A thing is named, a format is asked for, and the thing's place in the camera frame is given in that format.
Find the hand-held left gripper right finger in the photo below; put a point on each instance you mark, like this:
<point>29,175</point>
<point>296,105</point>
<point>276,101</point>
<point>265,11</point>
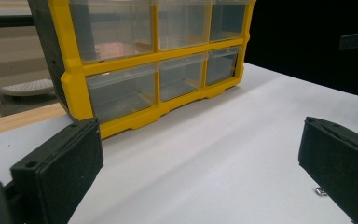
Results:
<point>341,165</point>

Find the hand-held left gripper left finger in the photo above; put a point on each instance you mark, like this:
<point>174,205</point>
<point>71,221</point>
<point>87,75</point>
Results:
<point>65,168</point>

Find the small metal nut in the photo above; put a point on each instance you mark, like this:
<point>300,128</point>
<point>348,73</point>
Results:
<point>321,191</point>

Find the white perforated round stool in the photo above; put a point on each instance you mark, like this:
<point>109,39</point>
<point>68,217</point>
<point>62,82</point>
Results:
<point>28,87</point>

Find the yellow drawer cabinet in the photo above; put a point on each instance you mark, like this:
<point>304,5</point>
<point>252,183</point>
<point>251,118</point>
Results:
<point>74,77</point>

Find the wide clear plastic drawer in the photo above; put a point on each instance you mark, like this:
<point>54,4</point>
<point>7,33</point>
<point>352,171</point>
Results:
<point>121,93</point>
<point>112,31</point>

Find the black horizontal bar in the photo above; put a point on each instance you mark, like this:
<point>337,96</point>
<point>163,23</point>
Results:
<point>6,21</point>

